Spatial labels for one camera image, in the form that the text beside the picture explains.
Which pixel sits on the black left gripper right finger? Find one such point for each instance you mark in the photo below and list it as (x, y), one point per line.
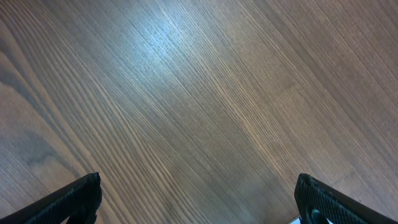
(317, 202)

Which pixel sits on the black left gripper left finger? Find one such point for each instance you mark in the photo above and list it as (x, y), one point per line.
(76, 202)

